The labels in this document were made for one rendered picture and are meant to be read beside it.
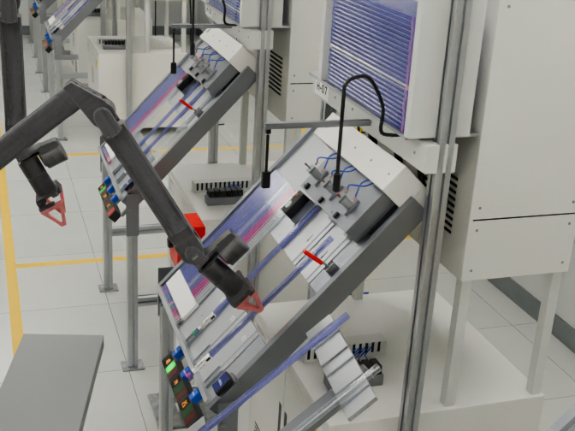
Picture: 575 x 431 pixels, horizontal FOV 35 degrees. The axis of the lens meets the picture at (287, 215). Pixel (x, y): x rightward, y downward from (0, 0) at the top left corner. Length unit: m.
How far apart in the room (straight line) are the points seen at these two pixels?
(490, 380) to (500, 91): 0.90
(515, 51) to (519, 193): 0.36
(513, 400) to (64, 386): 1.23
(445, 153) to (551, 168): 0.33
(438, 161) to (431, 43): 0.27
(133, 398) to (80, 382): 1.05
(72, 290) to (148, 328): 0.54
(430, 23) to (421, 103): 0.18
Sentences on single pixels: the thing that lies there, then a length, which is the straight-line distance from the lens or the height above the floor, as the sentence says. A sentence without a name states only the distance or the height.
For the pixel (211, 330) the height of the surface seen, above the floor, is 0.78.
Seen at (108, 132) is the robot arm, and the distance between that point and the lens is 2.04.
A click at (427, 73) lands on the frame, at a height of 1.54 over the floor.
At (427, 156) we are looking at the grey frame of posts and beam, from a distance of 2.11.
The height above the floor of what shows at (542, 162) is 1.31.
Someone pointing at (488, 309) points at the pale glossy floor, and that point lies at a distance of 4.52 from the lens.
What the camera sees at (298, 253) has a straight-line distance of 2.39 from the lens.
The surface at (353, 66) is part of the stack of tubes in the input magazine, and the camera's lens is 2.42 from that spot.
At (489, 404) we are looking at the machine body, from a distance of 2.59.
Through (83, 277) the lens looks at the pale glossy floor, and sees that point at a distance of 4.60.
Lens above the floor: 1.96
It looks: 21 degrees down
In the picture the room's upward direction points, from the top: 3 degrees clockwise
